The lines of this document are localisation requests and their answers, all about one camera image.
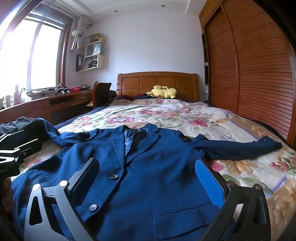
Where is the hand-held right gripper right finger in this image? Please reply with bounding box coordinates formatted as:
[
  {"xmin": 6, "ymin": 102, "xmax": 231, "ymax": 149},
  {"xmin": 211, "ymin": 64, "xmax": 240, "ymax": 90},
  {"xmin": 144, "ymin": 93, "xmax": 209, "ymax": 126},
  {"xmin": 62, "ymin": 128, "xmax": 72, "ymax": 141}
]
[{"xmin": 195, "ymin": 159, "xmax": 271, "ymax": 241}]

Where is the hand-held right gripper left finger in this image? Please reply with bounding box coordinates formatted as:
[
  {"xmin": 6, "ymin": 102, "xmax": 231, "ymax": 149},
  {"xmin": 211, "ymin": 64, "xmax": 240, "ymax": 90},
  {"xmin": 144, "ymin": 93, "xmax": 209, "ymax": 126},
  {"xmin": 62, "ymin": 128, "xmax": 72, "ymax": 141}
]
[{"xmin": 24, "ymin": 158, "xmax": 100, "ymax": 241}]

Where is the blue suit jacket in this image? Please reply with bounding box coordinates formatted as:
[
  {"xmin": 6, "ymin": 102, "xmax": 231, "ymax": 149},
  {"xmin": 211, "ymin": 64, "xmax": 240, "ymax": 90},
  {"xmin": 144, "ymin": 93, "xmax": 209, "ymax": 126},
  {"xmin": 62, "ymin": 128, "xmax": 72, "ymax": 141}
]
[{"xmin": 10, "ymin": 117, "xmax": 282, "ymax": 241}]

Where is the person's left hand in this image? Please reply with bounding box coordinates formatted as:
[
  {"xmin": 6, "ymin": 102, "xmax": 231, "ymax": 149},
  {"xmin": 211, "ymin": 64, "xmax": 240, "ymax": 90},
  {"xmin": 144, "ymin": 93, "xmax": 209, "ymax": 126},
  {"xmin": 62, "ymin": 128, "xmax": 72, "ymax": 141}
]
[{"xmin": 0, "ymin": 177, "xmax": 14, "ymax": 212}]

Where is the black garment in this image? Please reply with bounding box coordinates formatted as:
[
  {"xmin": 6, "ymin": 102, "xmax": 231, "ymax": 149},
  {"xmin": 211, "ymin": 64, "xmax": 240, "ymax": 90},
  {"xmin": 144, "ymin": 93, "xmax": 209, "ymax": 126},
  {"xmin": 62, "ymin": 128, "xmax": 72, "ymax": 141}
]
[{"xmin": 0, "ymin": 117, "xmax": 41, "ymax": 137}]

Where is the pink bottle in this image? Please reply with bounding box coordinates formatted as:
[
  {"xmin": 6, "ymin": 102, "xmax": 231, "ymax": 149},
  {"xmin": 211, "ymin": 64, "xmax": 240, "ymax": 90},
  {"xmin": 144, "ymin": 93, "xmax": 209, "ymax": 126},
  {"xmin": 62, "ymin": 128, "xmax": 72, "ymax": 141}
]
[{"xmin": 13, "ymin": 85, "xmax": 22, "ymax": 106}]

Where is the navy bed sheet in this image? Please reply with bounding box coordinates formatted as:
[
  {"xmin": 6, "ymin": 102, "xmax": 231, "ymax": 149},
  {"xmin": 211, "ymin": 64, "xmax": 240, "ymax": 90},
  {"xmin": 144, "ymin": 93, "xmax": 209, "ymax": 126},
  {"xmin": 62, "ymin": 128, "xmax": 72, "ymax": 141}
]
[{"xmin": 54, "ymin": 95, "xmax": 216, "ymax": 128}]

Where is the wooden desk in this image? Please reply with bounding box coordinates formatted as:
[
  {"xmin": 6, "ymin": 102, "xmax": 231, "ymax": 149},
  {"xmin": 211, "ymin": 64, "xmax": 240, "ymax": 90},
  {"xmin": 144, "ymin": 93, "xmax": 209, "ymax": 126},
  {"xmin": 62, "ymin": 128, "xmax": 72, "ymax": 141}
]
[{"xmin": 0, "ymin": 89, "xmax": 95, "ymax": 126}]

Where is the floral blanket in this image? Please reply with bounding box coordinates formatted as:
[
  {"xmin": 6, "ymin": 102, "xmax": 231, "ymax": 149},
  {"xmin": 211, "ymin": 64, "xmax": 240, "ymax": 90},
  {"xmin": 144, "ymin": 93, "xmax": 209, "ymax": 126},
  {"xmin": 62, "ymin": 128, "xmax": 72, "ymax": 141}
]
[{"xmin": 18, "ymin": 98, "xmax": 296, "ymax": 241}]

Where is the dark wooden chair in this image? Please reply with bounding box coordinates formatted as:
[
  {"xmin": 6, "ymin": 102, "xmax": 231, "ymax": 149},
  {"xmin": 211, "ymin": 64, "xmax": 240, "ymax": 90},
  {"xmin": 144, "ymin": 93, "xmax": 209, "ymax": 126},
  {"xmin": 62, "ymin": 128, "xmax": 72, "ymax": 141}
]
[{"xmin": 92, "ymin": 81, "xmax": 116, "ymax": 109}]

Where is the yellow plush toy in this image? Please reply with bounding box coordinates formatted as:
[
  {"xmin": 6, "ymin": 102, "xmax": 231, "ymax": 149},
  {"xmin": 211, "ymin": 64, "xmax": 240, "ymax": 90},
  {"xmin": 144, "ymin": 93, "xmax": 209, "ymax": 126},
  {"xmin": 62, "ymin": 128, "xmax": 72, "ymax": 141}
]
[{"xmin": 145, "ymin": 85, "xmax": 178, "ymax": 99}]

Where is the window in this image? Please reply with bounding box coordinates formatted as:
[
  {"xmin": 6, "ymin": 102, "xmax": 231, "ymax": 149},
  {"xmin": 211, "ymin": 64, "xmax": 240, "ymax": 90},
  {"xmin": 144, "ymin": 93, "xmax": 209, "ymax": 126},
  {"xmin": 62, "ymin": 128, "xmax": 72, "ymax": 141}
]
[{"xmin": 0, "ymin": 9, "xmax": 73, "ymax": 102}]

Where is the wooden headboard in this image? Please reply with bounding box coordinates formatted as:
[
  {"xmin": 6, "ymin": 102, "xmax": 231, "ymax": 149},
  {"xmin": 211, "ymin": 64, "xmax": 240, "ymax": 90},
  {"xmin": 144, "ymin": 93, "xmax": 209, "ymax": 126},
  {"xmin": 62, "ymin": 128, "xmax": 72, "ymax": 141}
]
[{"xmin": 116, "ymin": 72, "xmax": 199, "ymax": 102}]

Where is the wooden wardrobe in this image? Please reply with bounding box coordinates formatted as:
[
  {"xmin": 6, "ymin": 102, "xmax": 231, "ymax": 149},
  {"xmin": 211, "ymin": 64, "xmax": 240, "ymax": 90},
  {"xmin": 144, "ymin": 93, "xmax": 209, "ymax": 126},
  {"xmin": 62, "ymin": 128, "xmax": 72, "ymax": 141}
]
[{"xmin": 198, "ymin": 0, "xmax": 296, "ymax": 149}]

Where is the tied beige curtain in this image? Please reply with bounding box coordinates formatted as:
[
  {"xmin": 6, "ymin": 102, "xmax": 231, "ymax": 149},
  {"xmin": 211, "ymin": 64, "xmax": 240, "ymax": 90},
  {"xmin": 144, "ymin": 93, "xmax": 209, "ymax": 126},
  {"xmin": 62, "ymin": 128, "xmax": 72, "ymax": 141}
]
[{"xmin": 70, "ymin": 15, "xmax": 93, "ymax": 50}]

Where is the white wall shelf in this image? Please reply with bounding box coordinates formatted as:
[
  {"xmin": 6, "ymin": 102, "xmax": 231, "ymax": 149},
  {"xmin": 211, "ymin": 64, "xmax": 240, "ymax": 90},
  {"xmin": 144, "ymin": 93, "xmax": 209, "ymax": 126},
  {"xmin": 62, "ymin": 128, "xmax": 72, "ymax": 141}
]
[{"xmin": 76, "ymin": 34, "xmax": 107, "ymax": 72}]

